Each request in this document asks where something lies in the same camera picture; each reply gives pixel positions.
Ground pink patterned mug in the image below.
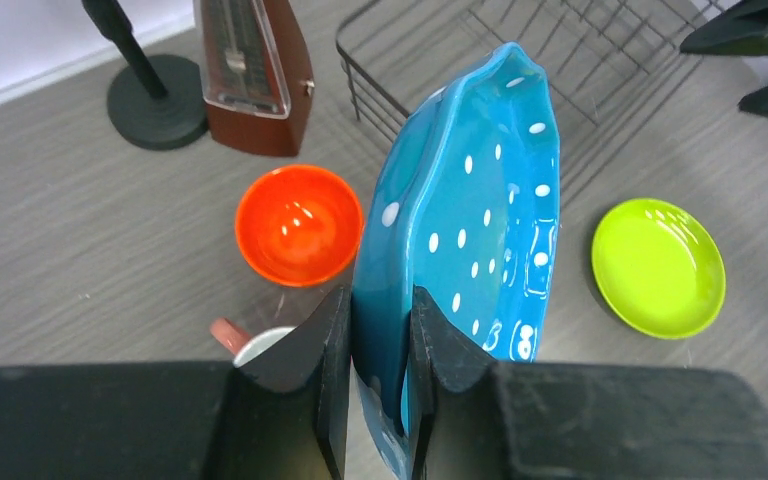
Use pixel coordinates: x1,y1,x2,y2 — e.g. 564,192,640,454
209,318,296,368

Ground brown wooden metronome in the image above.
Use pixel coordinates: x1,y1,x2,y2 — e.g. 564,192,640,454
193,0,315,158

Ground blue polka dot plate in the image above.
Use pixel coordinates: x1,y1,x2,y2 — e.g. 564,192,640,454
351,42,560,479

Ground black microphone stand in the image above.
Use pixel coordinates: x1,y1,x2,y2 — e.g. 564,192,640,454
81,0,208,151

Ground lime green plate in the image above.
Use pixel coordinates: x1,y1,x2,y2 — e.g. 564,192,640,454
591,197,727,340

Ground orange bowl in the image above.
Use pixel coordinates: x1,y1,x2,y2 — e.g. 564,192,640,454
234,164,365,288

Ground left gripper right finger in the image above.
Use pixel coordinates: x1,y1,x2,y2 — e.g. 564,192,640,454
409,286,497,479

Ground black wire dish rack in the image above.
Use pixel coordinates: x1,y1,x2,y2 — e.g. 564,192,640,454
335,1,725,140

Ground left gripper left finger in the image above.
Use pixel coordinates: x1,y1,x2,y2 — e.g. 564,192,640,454
231,285,351,479

